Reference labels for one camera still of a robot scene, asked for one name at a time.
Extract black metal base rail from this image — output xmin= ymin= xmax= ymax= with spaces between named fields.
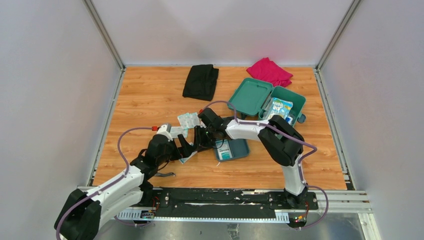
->
xmin=67 ymin=185 xmax=374 ymax=229

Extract light blue mask packet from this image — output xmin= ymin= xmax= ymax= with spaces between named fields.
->
xmin=263 ymin=97 xmax=294 ymax=120

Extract black folded cloth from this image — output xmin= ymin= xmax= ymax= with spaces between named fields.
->
xmin=182 ymin=64 xmax=219 ymax=102

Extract pink folded cloth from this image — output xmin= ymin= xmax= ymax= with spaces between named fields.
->
xmin=246 ymin=57 xmax=293 ymax=88

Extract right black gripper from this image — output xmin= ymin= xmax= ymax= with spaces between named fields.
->
xmin=193 ymin=124 xmax=218 ymax=152

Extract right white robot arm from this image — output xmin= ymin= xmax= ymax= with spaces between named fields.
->
xmin=198 ymin=107 xmax=308 ymax=209

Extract teal medicine box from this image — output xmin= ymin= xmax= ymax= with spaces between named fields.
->
xmin=227 ymin=78 xmax=306 ymax=126

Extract dark teal divided tray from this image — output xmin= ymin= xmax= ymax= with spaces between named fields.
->
xmin=213 ymin=128 xmax=250 ymax=162

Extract small white blue bottle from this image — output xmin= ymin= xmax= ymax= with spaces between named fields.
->
xmin=285 ymin=115 xmax=295 ymax=126

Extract teal white sachet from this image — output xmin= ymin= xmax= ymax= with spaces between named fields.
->
xmin=179 ymin=151 xmax=197 ymax=164
xmin=215 ymin=139 xmax=233 ymax=162

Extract black handled scissors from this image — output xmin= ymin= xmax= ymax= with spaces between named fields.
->
xmin=154 ymin=172 xmax=176 ymax=178

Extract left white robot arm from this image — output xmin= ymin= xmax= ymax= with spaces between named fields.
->
xmin=54 ymin=124 xmax=198 ymax=240

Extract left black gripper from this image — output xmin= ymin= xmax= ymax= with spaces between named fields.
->
xmin=157 ymin=134 xmax=195 ymax=166

